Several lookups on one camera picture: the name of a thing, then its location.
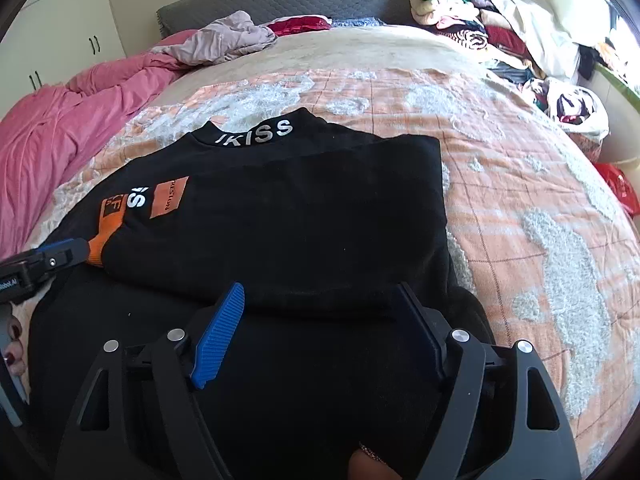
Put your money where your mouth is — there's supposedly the person's left hand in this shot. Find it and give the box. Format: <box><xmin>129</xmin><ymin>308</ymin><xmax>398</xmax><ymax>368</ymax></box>
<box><xmin>0</xmin><ymin>322</ymin><xmax>28</xmax><ymax>378</ymax></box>

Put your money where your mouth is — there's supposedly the black printed sweater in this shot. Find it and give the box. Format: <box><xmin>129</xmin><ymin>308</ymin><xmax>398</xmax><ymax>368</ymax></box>
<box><xmin>27</xmin><ymin>107</ymin><xmax>496</xmax><ymax>480</ymax></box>

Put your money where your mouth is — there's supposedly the green cloth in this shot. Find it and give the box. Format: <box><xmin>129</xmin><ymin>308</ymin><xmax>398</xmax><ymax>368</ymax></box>
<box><xmin>595</xmin><ymin>64</ymin><xmax>640</xmax><ymax>98</ymax></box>

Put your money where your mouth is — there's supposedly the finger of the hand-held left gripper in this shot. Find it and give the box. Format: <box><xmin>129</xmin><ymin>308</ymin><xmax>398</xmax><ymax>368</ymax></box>
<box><xmin>27</xmin><ymin>237</ymin><xmax>92</xmax><ymax>281</ymax></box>

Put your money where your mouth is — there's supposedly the heap of dark clothes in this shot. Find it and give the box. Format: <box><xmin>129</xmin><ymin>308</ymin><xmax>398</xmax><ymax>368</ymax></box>
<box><xmin>577</xmin><ymin>35</ymin><xmax>626</xmax><ymax>81</ymax></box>

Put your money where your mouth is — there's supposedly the patterned bag of clothes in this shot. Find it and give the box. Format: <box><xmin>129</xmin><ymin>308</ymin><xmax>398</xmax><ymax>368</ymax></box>
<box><xmin>520</xmin><ymin>77</ymin><xmax>611</xmax><ymax>161</ymax></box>

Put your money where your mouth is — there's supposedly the red garment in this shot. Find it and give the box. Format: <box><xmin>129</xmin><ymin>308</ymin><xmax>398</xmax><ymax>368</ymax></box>
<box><xmin>267</xmin><ymin>16</ymin><xmax>333</xmax><ymax>37</ymax></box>

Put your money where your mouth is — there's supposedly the mauve crumpled garment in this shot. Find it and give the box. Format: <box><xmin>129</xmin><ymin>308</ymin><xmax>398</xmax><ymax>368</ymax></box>
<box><xmin>150</xmin><ymin>10</ymin><xmax>278</xmax><ymax>66</ymax></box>

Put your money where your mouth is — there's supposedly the pile of folded clothes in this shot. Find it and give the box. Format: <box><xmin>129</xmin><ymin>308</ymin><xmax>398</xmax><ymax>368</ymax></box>
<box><xmin>410</xmin><ymin>0</ymin><xmax>551</xmax><ymax>86</ymax></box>

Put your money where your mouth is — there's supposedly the person's right hand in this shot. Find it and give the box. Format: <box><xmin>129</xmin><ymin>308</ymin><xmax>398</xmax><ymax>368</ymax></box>
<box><xmin>348</xmin><ymin>442</ymin><xmax>403</xmax><ymax>480</ymax></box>

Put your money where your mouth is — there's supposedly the blue patterned cloth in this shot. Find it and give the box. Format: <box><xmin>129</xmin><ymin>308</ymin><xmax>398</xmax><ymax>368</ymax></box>
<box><xmin>330</xmin><ymin>17</ymin><xmax>386</xmax><ymax>29</ymax></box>

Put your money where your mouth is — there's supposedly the cream wardrobe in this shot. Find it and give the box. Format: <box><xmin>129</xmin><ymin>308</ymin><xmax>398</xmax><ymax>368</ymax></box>
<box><xmin>0</xmin><ymin>0</ymin><xmax>126</xmax><ymax>121</ymax></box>

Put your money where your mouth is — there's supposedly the white curtain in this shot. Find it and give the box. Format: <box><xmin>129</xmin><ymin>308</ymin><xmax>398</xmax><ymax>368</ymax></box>
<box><xmin>480</xmin><ymin>0</ymin><xmax>621</xmax><ymax>81</ymax></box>

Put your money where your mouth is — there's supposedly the beige bed sheet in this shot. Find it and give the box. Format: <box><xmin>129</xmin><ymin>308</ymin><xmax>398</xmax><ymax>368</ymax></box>
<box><xmin>145</xmin><ymin>25</ymin><xmax>496</xmax><ymax>111</ymax></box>

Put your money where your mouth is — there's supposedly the pink quilt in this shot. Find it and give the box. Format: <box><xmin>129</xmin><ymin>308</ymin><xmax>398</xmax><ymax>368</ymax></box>
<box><xmin>0</xmin><ymin>30</ymin><xmax>201</xmax><ymax>261</ymax></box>

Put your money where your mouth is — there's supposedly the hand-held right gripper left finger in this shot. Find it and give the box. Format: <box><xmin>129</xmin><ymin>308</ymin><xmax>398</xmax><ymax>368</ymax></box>
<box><xmin>55</xmin><ymin>282</ymin><xmax>246</xmax><ymax>480</ymax></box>

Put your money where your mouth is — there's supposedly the red plastic bag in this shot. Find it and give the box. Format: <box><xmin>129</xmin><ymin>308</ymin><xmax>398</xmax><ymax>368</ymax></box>
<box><xmin>595</xmin><ymin>162</ymin><xmax>640</xmax><ymax>218</ymax></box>

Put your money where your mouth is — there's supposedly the orange and white tufted blanket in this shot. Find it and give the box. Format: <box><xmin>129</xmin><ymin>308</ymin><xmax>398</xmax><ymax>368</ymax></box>
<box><xmin>30</xmin><ymin>67</ymin><xmax>636</xmax><ymax>466</ymax></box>

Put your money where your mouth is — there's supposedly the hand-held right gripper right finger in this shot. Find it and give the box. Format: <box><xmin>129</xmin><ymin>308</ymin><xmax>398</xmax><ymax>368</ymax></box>
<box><xmin>395</xmin><ymin>284</ymin><xmax>583</xmax><ymax>480</ymax></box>

